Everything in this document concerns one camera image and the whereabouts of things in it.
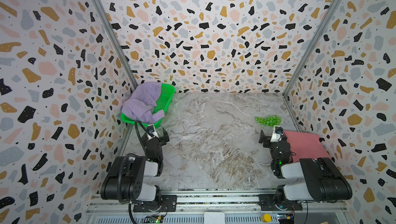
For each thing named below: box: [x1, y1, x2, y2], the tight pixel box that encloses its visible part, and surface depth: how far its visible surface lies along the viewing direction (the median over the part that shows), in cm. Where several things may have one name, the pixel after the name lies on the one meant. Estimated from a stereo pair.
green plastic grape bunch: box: [254, 115, 282, 127], surface depth 105 cm
